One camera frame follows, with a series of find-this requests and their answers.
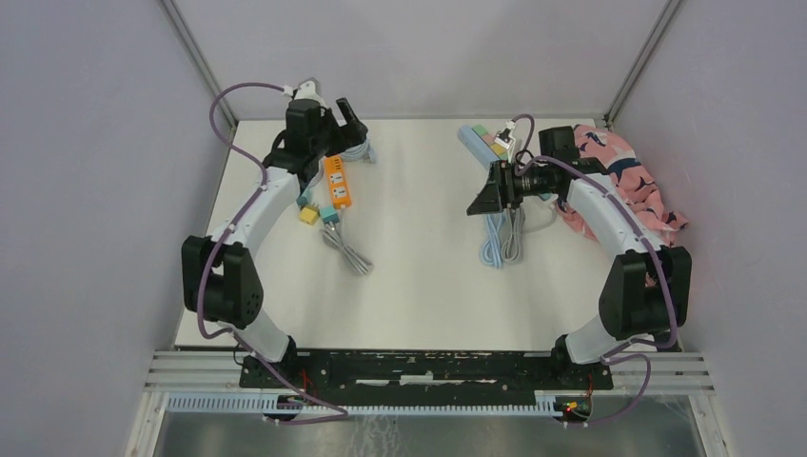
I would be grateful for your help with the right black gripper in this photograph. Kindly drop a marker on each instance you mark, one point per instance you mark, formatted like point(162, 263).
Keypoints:
point(488, 200)

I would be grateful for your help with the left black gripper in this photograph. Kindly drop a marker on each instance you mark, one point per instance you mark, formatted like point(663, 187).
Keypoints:
point(351, 134)

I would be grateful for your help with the long blue power strip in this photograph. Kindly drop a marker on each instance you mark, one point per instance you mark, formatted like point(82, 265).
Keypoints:
point(477, 147)

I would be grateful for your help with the orange power strip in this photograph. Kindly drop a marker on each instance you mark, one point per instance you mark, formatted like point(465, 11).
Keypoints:
point(336, 178)

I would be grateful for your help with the yellow USB charger plug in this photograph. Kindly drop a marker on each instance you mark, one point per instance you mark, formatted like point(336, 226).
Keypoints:
point(309, 215)

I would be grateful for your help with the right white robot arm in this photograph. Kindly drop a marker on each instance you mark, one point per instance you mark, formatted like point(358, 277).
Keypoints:
point(644, 300)

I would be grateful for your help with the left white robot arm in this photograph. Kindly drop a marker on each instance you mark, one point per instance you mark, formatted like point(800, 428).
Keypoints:
point(221, 283)

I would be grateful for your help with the green plug on blue strip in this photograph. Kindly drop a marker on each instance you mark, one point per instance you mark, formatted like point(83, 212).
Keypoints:
point(480, 130)

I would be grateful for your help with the white power strip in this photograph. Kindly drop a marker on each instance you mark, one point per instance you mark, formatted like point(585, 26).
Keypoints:
point(549, 199)

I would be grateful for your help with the pink patterned cloth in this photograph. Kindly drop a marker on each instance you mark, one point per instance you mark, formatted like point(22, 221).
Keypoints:
point(632, 180)

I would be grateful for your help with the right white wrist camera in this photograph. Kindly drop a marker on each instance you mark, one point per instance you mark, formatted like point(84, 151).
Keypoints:
point(505, 137)

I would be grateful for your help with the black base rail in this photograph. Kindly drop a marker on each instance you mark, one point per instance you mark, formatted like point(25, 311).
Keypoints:
point(426, 378)

